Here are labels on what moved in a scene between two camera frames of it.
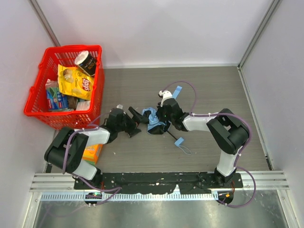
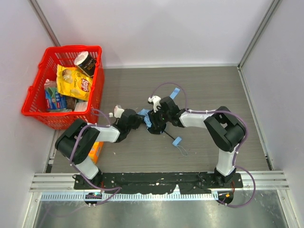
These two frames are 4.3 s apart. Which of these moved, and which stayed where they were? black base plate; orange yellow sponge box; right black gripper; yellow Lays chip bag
Moved: right black gripper
Stayed: yellow Lays chip bag; black base plate; orange yellow sponge box
